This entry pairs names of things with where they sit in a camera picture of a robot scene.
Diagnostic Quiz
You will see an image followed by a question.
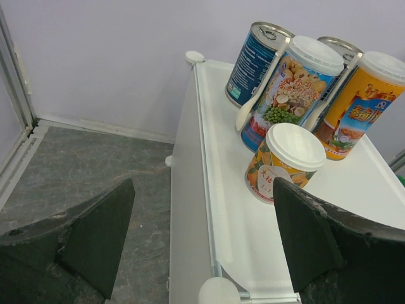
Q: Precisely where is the blue soup can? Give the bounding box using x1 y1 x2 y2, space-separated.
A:
225 22 294 108
317 36 363 67

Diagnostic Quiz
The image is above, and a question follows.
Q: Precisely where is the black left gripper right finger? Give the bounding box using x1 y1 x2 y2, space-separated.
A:
273 178 404 303

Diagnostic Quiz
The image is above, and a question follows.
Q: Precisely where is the left aluminium corner post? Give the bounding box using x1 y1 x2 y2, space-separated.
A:
1 12 46 205

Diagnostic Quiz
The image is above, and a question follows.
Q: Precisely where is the tall blue can white lid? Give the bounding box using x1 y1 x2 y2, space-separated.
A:
240 35 344 151

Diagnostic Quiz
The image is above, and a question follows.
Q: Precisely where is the white plastic cube cabinet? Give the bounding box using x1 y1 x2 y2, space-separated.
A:
169 60 404 303

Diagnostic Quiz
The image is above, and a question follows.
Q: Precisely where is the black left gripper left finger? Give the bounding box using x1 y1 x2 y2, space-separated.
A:
1 179 135 303

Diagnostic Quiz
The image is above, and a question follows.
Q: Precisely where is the yellow short can white lid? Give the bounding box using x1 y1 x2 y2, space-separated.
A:
244 123 327 204

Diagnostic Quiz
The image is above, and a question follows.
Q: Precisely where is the tall orange can white lid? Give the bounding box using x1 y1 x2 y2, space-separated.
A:
303 51 404 161

